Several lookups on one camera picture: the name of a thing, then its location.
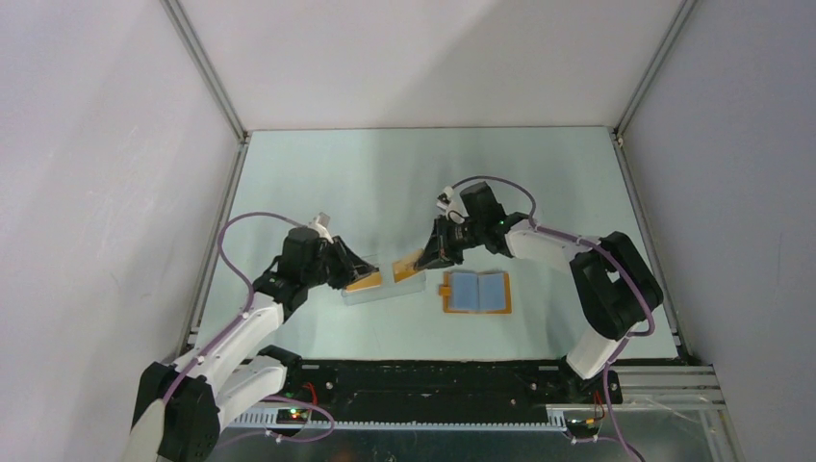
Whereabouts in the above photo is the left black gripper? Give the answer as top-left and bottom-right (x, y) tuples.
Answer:
(302, 236), (375, 290)

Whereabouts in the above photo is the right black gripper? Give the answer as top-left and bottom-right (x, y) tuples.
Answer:
(414, 215), (484, 272)

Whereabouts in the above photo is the gold credit card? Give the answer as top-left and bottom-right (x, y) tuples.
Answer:
(392, 249), (422, 283)
(344, 269), (383, 294)

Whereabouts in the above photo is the clear plastic card box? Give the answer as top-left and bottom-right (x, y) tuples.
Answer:
(342, 249), (426, 306)

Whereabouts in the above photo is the orange card holder wallet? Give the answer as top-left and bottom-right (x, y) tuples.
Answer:
(438, 271), (513, 315)

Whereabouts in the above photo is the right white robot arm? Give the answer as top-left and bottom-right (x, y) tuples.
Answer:
(413, 175), (664, 402)

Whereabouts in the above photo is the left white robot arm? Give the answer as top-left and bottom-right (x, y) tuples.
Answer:
(121, 224), (377, 461)

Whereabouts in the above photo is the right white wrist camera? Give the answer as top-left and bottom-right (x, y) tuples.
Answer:
(436, 186), (466, 224)

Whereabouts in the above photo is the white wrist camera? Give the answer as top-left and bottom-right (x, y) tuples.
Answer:
(436, 186), (466, 224)
(308, 212), (333, 243)

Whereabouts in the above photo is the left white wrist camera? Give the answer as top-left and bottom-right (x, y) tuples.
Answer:
(308, 212), (333, 243)

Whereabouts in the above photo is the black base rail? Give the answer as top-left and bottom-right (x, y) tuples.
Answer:
(278, 360), (623, 423)

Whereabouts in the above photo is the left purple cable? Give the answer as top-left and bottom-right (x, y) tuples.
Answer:
(159, 211), (314, 409)

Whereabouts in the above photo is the left aluminium frame post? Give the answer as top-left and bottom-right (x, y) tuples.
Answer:
(161, 0), (249, 338)

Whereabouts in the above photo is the aluminium frame post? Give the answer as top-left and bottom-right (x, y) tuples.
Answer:
(610, 0), (700, 361)
(161, 0), (249, 338)

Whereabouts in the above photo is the grey slotted cable duct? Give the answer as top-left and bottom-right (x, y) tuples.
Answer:
(228, 407), (567, 432)

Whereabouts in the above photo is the right aluminium frame post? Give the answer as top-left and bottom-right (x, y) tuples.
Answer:
(610, 0), (700, 361)

